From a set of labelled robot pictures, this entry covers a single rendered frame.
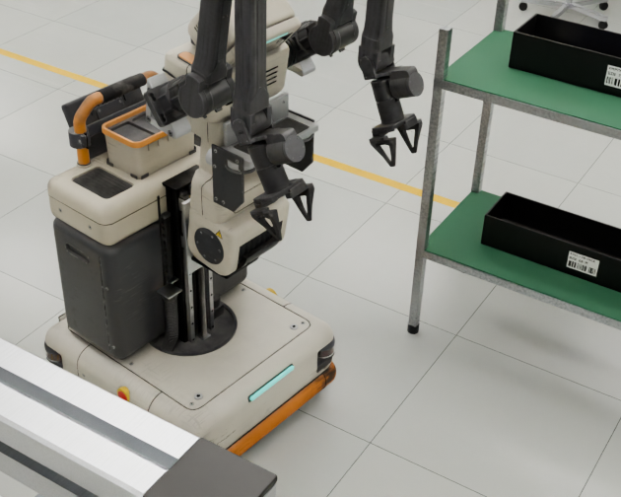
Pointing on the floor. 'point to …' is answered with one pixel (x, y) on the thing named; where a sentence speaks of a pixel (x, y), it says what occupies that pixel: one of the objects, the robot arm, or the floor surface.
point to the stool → (573, 8)
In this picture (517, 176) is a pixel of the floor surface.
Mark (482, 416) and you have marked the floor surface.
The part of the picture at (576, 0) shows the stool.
